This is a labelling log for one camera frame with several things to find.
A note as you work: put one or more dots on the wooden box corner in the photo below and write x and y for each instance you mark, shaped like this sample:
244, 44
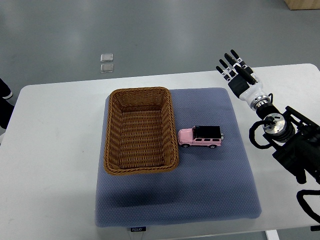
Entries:
303, 4

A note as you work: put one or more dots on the blue-grey fabric mat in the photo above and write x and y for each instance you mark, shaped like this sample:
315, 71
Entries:
207, 185

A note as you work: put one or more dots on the upper floor socket plate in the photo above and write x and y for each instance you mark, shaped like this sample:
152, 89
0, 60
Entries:
106, 57

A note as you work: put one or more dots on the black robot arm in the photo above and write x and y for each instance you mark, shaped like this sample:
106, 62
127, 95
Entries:
295, 138

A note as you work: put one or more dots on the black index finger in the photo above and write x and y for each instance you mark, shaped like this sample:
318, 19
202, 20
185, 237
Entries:
237, 57

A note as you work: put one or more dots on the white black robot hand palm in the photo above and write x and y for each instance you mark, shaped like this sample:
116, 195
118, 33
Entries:
252, 94

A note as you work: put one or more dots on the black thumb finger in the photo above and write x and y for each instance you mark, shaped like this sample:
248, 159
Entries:
247, 77

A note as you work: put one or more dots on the dark clothed person at edge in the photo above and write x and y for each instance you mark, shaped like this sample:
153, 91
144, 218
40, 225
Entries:
6, 109

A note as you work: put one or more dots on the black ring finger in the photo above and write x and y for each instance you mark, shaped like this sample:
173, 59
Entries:
231, 72

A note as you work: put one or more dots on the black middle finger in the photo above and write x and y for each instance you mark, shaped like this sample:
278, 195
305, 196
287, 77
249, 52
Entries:
231, 60

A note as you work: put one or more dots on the brown wicker basket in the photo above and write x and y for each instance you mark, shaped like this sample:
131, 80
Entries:
140, 133

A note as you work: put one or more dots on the pink toy car black roof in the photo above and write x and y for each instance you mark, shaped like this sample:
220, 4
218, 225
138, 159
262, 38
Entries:
200, 136

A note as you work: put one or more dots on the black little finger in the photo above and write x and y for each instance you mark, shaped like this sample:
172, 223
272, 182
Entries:
223, 73

